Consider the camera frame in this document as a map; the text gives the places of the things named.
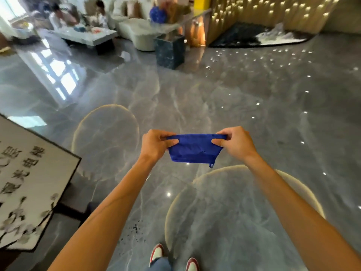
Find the person's left hand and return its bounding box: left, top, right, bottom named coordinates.
left=140, top=130, right=180, bottom=165

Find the dark marble pedestal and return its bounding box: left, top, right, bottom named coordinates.
left=154, top=34, right=186, bottom=70

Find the person's left forearm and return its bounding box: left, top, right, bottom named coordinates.
left=47, top=155, right=159, bottom=271

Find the red and white shoe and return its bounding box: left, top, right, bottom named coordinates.
left=149, top=243, right=165, bottom=266
left=185, top=257, right=200, bottom=271

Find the person's right hand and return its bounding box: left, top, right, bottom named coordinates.
left=211, top=126, right=259, bottom=164

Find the red and white right shoe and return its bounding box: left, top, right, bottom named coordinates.
left=185, top=257, right=200, bottom=271

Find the blue flower bouquet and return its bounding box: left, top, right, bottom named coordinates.
left=149, top=6, right=168, bottom=24

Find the blue jeans leg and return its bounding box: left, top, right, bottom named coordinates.
left=147, top=257, right=173, bottom=271

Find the white low coffee table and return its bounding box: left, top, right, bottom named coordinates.
left=53, top=25, right=118, bottom=56

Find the black and white rug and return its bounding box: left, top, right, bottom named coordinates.
left=208, top=22, right=315, bottom=49

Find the white calligraphy sign board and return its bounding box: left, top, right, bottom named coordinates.
left=0, top=114, right=82, bottom=252

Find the blue cloth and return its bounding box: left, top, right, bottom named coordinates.
left=166, top=134, right=228, bottom=169

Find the person's right forearm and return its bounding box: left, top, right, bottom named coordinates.
left=244, top=152, right=361, bottom=271

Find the cream sofa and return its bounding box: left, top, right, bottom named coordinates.
left=111, top=0, right=167, bottom=52

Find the red and white left shoe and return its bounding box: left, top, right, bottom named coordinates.
left=149, top=243, right=165, bottom=266

